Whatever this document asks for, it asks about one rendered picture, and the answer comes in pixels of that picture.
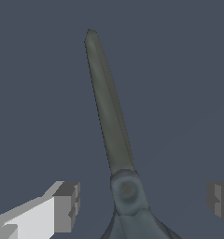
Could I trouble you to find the grey scissors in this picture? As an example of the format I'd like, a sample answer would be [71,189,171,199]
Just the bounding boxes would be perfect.
[84,28,183,239]

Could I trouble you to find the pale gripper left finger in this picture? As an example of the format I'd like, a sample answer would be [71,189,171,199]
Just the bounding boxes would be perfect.
[0,180,81,239]

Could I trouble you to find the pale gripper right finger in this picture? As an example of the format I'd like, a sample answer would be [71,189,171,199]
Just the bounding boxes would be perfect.
[206,180,224,231]

